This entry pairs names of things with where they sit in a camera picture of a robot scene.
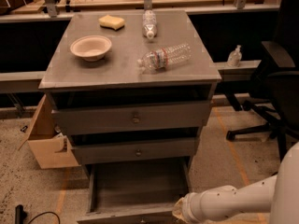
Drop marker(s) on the grey drawer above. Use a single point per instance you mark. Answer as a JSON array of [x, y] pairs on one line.
[[136, 192], [135, 151], [127, 118]]

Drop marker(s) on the grey top drawer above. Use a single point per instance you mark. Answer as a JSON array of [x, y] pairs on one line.
[[127, 118]]

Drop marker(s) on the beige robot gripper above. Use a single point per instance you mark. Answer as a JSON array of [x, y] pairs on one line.
[[189, 203]]

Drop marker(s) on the upright-lying clear water bottle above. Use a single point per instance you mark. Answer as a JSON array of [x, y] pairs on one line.
[[149, 24]]

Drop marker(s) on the grey wooden drawer cabinet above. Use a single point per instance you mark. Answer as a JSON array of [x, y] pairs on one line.
[[71, 82]]

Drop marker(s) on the grey bottom drawer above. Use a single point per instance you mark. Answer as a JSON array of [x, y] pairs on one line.
[[136, 192]]

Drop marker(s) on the long wooden workbench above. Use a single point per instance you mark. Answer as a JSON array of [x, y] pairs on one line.
[[34, 11]]

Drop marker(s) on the grey middle drawer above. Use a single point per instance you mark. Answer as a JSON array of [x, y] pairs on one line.
[[135, 151]]

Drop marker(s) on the clear sanitizer pump bottle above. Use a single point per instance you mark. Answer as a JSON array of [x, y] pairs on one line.
[[235, 57]]

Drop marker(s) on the yellow sponge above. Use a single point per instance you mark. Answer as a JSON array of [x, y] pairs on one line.
[[111, 22]]

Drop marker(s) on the black office chair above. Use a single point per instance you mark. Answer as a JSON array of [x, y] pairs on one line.
[[276, 80]]

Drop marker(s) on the clear bottle with red label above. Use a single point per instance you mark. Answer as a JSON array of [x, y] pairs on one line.
[[163, 58]]

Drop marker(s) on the open cardboard box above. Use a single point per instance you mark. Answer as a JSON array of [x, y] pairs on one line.
[[50, 147]]

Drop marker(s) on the beige paper bowl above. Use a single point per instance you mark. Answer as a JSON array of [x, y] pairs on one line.
[[91, 48]]

